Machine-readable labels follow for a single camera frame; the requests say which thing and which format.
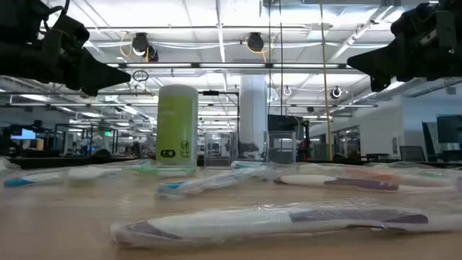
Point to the grey office chair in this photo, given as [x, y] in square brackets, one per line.
[412, 153]

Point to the orange toothbrush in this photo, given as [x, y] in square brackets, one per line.
[382, 177]

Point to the dark computer monitor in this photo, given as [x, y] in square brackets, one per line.
[449, 128]

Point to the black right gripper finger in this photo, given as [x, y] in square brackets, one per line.
[380, 61]
[380, 83]

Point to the black aluminium table frame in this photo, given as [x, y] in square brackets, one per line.
[72, 161]

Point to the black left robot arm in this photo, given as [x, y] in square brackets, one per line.
[14, 54]

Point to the clear acrylic triangular holder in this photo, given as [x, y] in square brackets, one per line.
[216, 151]

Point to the lit computer monitor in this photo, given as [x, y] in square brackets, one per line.
[23, 134]

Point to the purple toothbrush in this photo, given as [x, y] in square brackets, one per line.
[234, 220]
[361, 184]

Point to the green toothbrush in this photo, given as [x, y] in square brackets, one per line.
[162, 172]
[431, 173]

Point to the green wipes canister white lid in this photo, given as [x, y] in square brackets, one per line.
[177, 126]

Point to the blue toothbrush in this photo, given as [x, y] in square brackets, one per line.
[39, 177]
[202, 186]

